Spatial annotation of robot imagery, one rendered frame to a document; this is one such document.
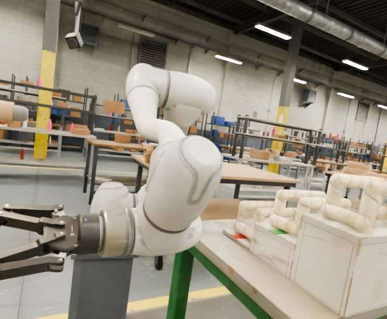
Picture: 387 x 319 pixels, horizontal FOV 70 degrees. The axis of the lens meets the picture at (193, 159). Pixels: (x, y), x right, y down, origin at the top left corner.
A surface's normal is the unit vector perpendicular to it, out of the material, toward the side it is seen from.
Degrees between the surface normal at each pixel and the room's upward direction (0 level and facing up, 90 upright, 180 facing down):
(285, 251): 90
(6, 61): 90
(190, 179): 105
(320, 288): 90
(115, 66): 90
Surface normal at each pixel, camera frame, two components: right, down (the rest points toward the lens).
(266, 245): -0.88, -0.08
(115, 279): 0.34, 0.15
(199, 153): 0.42, -0.56
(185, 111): 0.18, 0.68
